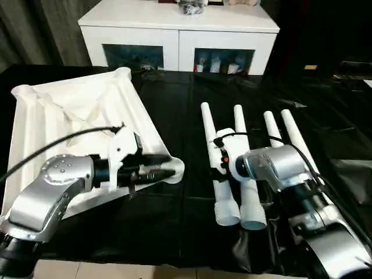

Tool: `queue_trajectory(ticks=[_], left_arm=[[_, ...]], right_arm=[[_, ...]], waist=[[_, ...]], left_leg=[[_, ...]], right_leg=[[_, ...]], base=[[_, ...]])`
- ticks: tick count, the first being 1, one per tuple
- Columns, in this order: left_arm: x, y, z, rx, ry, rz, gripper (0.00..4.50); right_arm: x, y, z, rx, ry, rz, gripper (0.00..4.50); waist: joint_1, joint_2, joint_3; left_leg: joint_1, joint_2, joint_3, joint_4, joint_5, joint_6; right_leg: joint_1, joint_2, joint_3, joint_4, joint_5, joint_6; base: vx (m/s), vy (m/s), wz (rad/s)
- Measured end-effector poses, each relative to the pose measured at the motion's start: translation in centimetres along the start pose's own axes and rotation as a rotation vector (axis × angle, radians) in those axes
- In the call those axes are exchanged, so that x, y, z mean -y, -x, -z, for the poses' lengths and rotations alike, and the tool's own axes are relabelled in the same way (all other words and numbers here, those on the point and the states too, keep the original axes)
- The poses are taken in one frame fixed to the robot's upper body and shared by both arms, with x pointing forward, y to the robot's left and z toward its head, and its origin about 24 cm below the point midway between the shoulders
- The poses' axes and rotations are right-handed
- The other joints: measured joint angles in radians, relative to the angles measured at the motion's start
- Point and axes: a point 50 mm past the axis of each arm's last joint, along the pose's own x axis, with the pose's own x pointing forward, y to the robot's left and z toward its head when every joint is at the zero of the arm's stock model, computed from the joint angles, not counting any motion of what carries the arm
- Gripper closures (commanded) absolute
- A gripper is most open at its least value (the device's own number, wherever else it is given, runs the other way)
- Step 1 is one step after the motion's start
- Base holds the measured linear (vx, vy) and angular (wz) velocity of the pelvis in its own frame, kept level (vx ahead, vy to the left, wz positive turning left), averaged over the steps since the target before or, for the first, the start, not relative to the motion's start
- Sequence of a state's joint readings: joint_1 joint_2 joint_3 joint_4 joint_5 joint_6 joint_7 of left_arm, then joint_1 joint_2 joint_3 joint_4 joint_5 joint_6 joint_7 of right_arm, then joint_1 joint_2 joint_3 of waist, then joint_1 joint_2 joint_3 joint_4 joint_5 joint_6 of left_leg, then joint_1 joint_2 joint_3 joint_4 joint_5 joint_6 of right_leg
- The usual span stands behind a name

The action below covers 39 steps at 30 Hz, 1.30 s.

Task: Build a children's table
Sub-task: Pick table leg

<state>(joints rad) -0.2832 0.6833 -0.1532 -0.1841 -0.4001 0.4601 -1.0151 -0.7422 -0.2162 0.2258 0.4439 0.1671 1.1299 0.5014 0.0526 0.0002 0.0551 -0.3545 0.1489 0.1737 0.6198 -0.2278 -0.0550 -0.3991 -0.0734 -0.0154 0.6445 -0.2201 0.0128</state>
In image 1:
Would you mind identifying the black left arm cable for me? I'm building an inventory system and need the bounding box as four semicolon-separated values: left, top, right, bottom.
0;124;124;178

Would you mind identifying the white plastic table top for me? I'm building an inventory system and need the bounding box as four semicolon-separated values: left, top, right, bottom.
1;66;187;221

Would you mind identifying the black work mat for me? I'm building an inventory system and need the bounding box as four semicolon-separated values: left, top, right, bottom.
0;64;372;276

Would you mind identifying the white cabinet with glass doors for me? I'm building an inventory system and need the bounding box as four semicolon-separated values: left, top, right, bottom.
78;0;281;77

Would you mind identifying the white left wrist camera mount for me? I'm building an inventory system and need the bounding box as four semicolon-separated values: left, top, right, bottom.
106;127;144;195

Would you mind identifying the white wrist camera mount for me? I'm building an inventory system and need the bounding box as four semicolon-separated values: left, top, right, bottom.
214;127;248;178
106;127;144;195

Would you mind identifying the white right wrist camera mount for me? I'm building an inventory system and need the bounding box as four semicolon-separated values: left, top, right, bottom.
214;127;248;178

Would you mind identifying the white plastic table leg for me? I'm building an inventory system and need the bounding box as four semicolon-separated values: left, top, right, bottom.
280;109;320;175
232;105;268;232
200;102;242;227
263;112;284;149

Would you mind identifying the grey curtain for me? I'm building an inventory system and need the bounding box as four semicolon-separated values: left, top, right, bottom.
0;0;91;67

